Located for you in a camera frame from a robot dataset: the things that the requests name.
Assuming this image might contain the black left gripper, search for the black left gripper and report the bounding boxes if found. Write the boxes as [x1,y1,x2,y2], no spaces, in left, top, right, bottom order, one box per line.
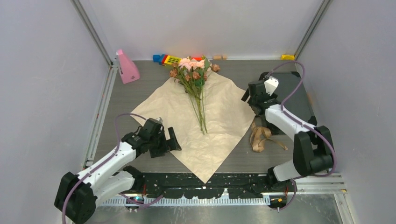
[149,127,180,158]

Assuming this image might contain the peach wrapping paper sheet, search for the peach wrapping paper sheet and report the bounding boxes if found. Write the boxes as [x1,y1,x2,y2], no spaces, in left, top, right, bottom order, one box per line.
[132,72,255,183]

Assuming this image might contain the pink and brown rose stem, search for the pink and brown rose stem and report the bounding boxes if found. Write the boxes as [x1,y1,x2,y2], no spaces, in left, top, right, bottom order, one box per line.
[190,56,220,134]

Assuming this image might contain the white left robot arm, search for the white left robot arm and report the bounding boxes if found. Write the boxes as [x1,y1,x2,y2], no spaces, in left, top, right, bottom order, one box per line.
[54,118,182,224]

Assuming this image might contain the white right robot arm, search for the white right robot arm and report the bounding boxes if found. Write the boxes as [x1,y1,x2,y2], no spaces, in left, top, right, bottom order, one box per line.
[242,77,336,192]

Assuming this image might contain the tan ribbon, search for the tan ribbon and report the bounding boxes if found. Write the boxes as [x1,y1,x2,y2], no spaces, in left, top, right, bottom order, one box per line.
[249,121,288,153]

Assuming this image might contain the yellow corner block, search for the yellow corner block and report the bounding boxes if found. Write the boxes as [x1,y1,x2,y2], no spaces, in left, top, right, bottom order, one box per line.
[280,55,295,60]

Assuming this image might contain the dark grey hard case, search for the dark grey hard case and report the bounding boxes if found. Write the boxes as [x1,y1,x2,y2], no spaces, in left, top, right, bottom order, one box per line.
[259,71,318,138]

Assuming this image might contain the yellow toy brick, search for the yellow toy brick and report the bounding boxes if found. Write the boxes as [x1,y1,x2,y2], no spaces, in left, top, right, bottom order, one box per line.
[164,55,182,66]

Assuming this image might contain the pink plastic wedge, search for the pink plastic wedge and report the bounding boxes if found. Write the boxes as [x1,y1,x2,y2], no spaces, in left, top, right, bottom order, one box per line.
[116,49,141,84]

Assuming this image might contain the red toy brick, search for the red toy brick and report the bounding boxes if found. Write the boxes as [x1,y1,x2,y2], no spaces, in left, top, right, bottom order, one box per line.
[160,54,168,65]

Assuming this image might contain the blue toy brick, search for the blue toy brick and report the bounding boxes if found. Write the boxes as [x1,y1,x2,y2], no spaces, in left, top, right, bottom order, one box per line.
[152,54,162,65]

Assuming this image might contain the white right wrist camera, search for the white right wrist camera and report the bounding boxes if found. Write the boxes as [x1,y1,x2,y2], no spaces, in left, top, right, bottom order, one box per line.
[264,76,279,96]

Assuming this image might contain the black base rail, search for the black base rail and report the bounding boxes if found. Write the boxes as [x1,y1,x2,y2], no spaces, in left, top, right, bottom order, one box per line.
[120,166,297,200]

